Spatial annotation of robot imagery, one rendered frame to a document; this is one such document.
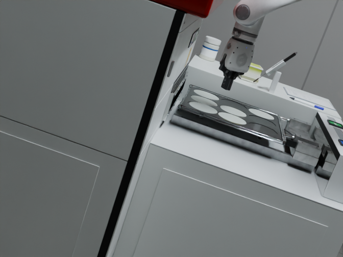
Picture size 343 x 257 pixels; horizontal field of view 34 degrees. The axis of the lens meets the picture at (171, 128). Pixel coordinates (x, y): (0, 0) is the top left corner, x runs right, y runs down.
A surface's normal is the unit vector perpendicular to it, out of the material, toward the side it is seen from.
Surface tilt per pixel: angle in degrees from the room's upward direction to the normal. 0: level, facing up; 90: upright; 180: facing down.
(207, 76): 90
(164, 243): 90
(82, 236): 90
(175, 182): 90
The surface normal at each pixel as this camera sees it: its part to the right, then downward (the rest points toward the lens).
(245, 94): -0.13, 0.25
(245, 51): 0.54, 0.38
